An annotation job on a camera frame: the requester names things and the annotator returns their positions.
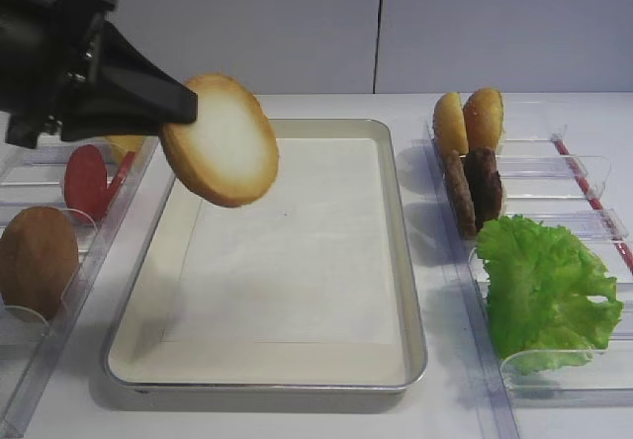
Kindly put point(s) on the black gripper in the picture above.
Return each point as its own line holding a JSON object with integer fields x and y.
{"x": 49, "y": 59}

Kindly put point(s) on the sliced bun with white face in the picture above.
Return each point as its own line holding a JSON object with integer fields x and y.
{"x": 229, "y": 155}

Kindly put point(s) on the yellow cheese slices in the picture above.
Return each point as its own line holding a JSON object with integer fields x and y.
{"x": 121, "y": 145}

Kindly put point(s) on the red tomato slice front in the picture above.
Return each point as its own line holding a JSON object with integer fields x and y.
{"x": 85, "y": 183}

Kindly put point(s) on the red tomato slice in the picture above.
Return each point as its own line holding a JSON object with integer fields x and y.
{"x": 85, "y": 183}
{"x": 120, "y": 177}

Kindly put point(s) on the red tomato slice rear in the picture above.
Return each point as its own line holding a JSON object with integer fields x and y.
{"x": 120, "y": 177}

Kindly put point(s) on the brown meat patty left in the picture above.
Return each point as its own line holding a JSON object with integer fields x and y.
{"x": 458, "y": 191}

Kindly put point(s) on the dark meat patty right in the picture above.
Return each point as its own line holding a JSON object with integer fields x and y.
{"x": 480, "y": 166}

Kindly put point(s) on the green lettuce leaf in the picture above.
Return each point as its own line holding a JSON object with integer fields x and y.
{"x": 551, "y": 302}

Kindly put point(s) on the brown bun half left rack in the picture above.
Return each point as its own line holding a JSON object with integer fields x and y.
{"x": 39, "y": 256}

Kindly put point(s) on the white paper liner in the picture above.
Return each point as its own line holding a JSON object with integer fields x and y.
{"x": 308, "y": 263}

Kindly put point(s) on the clear acrylic left rack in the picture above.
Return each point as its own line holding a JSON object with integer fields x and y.
{"x": 30, "y": 343}

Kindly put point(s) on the clear acrylic rack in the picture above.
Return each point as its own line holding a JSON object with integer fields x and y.
{"x": 30, "y": 343}
{"x": 543, "y": 181}

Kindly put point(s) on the cream metal tray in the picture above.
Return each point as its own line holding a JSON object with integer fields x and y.
{"x": 140, "y": 356}

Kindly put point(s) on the yellow bun half left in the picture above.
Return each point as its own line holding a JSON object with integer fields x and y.
{"x": 449, "y": 125}

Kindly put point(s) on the golden bun half right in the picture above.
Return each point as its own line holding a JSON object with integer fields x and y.
{"x": 483, "y": 116}

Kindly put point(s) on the clear acrylic right rack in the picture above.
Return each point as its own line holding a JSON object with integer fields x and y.
{"x": 543, "y": 181}

